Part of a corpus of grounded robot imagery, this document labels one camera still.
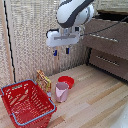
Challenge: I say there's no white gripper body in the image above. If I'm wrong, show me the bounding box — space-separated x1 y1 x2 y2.
45 26 83 50

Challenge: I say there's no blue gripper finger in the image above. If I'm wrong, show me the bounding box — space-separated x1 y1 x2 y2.
53 49 59 57
65 47 71 55

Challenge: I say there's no orange-red bowl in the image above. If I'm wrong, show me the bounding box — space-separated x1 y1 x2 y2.
57 75 76 90

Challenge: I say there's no brown drawer with long handle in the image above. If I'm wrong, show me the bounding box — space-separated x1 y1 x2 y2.
82 17 128 61

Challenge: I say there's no dark wooden drawer cabinet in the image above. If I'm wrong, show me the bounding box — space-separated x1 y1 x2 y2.
82 9 128 83

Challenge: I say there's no woven beige folding screen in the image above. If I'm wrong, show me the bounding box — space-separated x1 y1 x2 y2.
0 0 101 88

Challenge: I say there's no colourful snack box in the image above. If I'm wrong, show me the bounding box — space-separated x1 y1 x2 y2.
35 69 53 95

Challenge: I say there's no pink cup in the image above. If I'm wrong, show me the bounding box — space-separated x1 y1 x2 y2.
54 81 70 103

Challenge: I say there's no red basket with blue rim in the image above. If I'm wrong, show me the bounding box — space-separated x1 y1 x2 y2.
0 79 58 128

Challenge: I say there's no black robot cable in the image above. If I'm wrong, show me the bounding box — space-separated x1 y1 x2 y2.
79 18 128 37

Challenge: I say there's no long silver drawer handle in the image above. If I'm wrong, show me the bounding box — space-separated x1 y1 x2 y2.
89 32 120 44

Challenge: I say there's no short silver drawer handle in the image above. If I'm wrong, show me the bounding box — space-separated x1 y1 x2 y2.
95 54 121 68

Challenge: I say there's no brown drawer with short handle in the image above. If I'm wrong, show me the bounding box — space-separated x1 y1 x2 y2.
88 48 128 81

